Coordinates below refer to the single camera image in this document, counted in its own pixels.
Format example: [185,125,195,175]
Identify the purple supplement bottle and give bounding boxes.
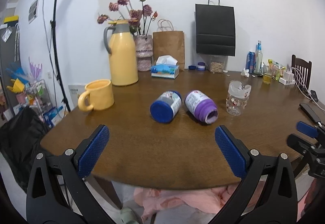
[184,90,218,124]

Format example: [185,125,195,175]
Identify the black smartphone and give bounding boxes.
[299,103,324,127]

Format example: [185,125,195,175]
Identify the white power strip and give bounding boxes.
[279,72,295,85]

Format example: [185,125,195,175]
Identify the dark wooden chair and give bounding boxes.
[291,55,312,92]

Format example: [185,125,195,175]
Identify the pink quilted jacket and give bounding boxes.
[133,183,270,224]

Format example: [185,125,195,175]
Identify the snack packets pile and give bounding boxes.
[268,59,286,81]

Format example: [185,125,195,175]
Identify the glass of yellow drink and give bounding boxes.
[263,65,273,85]

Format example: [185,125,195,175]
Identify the clear glass bottle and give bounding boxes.
[254,40,263,74]

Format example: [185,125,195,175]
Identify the crumpled white tissue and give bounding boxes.
[241,68,249,78]

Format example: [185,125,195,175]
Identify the blue drink can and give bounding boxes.
[245,51,255,74]

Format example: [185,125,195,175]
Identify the yellow ceramic mug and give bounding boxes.
[78,79,115,112]

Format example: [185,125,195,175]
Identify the clear container of nuts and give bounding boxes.
[208,55,226,73]

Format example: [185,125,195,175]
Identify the small purple white jar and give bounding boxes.
[197,62,206,71]

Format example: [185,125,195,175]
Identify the blue lid supplement bottle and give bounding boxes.
[150,90,182,123]

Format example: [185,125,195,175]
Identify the black paper bag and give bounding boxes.
[195,0,236,56]

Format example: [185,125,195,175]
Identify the grey refrigerator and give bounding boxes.
[1,21,21,115]

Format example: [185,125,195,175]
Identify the blue tissue box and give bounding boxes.
[151,55,180,79]

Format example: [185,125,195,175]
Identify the brown paper bag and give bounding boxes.
[153,19,185,70]

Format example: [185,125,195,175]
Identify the yellow thermos jug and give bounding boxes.
[104,20,138,87]

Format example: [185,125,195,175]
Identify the pink textured vase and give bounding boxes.
[133,35,154,72]

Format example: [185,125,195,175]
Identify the dried pink roses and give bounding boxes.
[96,0,158,36]

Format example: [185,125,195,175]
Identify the white charging cable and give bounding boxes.
[289,66,323,108]

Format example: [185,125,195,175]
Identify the wire storage rack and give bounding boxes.
[24,79,53,122]

